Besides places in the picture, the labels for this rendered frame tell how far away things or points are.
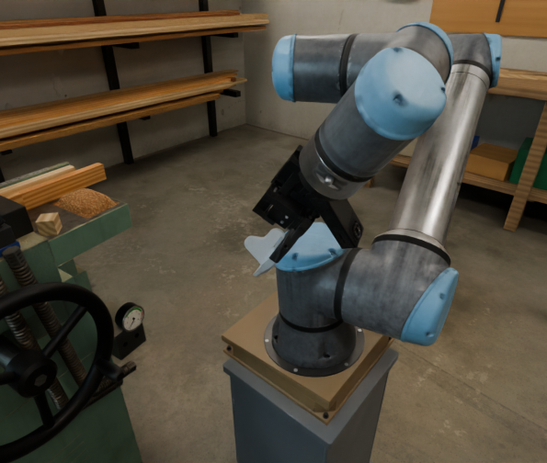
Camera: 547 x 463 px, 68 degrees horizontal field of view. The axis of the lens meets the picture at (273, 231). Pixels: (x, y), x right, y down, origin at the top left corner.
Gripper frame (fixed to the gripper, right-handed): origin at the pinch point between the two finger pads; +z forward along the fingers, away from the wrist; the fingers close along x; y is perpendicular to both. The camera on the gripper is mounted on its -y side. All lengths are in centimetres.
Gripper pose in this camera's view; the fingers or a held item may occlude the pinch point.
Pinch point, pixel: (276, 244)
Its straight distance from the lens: 69.7
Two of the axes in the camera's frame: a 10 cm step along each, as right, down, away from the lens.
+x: -4.0, 6.9, -6.0
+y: -8.2, -5.7, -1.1
